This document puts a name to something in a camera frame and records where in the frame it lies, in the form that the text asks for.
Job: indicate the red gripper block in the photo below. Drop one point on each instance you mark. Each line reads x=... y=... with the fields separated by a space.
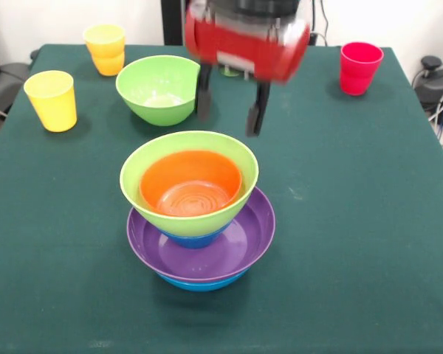
x=243 y=48

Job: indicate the green bowl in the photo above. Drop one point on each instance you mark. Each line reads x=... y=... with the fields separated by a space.
x=155 y=92
x=184 y=226

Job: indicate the orange bowl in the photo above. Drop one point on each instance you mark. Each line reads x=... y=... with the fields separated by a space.
x=192 y=184

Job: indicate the purple bowl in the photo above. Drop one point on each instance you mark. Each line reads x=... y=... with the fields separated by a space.
x=254 y=236

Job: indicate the small dark blue bowl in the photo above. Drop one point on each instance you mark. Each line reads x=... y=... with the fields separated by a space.
x=195 y=242

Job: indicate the large light blue bowl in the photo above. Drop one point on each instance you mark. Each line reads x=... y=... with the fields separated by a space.
x=203 y=287

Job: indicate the green cup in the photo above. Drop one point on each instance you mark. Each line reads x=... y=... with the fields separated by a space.
x=230 y=72

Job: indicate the black panel with poles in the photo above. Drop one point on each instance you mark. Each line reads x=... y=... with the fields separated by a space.
x=173 y=22

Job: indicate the red cup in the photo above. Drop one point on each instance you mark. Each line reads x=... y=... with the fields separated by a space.
x=360 y=73

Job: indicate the yellow orange cup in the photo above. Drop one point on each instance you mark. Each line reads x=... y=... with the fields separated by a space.
x=105 y=55

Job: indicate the dark green table cloth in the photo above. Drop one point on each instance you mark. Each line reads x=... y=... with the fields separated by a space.
x=336 y=276

